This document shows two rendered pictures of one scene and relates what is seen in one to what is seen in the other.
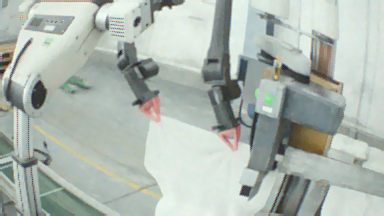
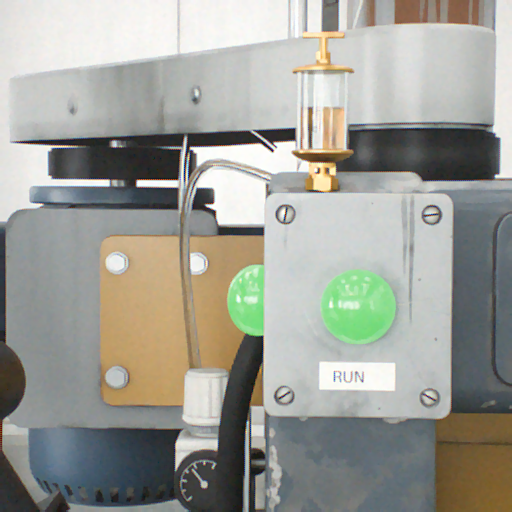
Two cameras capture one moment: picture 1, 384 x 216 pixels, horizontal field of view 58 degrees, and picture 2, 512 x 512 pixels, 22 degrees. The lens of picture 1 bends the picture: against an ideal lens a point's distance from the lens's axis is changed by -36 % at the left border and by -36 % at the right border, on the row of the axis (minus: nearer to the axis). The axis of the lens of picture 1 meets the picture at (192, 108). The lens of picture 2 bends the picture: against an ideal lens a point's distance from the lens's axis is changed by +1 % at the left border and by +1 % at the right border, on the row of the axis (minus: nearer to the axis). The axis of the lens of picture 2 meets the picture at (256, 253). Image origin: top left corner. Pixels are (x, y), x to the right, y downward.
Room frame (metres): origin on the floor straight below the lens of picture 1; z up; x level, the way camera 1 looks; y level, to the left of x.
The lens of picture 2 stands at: (0.83, 0.05, 1.33)
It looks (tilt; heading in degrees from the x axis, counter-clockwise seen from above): 3 degrees down; 337
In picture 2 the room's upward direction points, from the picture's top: straight up
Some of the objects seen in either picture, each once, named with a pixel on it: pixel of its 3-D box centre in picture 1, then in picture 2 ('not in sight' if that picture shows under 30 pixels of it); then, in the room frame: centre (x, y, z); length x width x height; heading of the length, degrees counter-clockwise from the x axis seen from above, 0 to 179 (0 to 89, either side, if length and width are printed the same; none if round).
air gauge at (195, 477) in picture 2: not in sight; (205, 481); (1.55, -0.23, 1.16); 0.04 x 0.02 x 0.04; 65
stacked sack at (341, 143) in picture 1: (350, 146); not in sight; (4.00, -1.76, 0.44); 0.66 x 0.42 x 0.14; 62
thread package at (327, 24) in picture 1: (326, 18); not in sight; (1.60, -0.46, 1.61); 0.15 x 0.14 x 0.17; 65
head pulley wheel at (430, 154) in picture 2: (299, 76); (416, 156); (1.46, -0.32, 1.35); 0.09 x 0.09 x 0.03
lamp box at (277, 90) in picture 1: (271, 98); (354, 301); (1.31, -0.20, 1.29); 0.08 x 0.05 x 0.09; 65
